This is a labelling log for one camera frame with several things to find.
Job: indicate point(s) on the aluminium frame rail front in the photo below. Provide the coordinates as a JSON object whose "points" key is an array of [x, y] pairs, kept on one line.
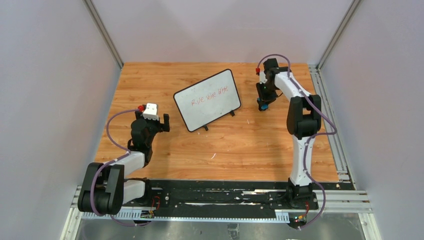
{"points": [[342, 215]]}

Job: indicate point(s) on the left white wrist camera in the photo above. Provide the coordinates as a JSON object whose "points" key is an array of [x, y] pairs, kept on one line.
{"points": [[150, 112]]}

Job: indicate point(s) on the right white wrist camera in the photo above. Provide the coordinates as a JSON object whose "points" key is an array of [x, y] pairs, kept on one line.
{"points": [[262, 77]]}

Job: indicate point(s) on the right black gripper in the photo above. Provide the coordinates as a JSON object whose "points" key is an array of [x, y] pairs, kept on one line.
{"points": [[265, 98]]}

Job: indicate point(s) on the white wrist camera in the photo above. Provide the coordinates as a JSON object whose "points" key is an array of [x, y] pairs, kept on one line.
{"points": [[150, 112], [262, 77]]}

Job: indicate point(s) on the left aluminium corner post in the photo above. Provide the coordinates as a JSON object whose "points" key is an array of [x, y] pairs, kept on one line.
{"points": [[93, 12]]}

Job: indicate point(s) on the aluminium corner post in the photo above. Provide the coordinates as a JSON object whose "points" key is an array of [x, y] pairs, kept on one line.
{"points": [[93, 12], [346, 19]]}

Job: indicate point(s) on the blue black whiteboard eraser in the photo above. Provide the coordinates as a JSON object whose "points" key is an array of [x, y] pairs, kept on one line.
{"points": [[263, 107]]}

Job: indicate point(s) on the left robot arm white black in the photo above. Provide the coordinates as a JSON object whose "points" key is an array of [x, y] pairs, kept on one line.
{"points": [[106, 187]]}

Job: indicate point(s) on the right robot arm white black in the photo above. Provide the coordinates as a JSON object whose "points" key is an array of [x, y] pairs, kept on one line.
{"points": [[302, 122]]}

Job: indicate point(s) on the right aluminium corner post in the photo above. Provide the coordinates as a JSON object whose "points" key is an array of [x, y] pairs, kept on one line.
{"points": [[346, 19]]}

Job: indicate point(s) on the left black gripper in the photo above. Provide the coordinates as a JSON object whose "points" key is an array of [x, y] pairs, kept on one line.
{"points": [[157, 123]]}

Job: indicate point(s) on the white whiteboard black frame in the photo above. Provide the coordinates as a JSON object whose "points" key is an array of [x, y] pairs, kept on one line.
{"points": [[208, 100]]}

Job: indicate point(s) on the right aluminium side rail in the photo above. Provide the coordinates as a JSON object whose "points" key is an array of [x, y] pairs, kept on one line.
{"points": [[335, 143]]}

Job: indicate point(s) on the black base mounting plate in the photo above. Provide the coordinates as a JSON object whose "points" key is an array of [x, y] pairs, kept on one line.
{"points": [[219, 199]]}

